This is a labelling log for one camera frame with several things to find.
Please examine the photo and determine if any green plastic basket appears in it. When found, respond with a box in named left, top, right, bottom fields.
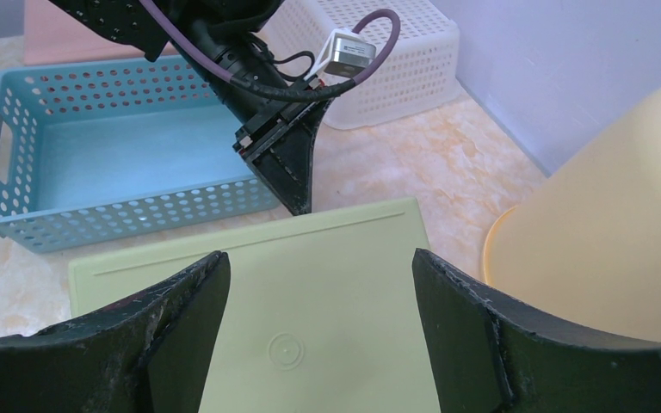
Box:
left=69, top=198, right=439, bottom=412

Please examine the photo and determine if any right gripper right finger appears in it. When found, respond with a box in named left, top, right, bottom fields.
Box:
left=411, top=249, right=661, bottom=412

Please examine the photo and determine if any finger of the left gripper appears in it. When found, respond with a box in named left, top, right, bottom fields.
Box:
left=249, top=108, right=327, bottom=217

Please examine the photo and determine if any pink plastic basket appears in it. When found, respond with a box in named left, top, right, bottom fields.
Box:
left=23, top=1, right=145, bottom=65

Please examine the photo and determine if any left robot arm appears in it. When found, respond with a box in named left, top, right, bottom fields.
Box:
left=54, top=1, right=339, bottom=215

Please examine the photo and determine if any yellow capybara bucket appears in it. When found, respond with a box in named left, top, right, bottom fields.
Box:
left=481, top=88, right=661, bottom=342

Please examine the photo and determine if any blue basket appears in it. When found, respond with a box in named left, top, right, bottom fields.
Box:
left=0, top=56, right=278, bottom=254

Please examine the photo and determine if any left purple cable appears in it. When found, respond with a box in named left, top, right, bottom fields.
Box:
left=136, top=0, right=402, bottom=104

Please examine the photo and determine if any white mesh plastic basket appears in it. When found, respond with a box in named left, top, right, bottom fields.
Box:
left=260, top=0, right=460, bottom=130

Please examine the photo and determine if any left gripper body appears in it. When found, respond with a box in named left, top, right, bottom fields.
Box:
left=232, top=100, right=331, bottom=163

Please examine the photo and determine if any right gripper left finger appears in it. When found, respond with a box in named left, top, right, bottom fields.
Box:
left=0, top=251, right=231, bottom=412

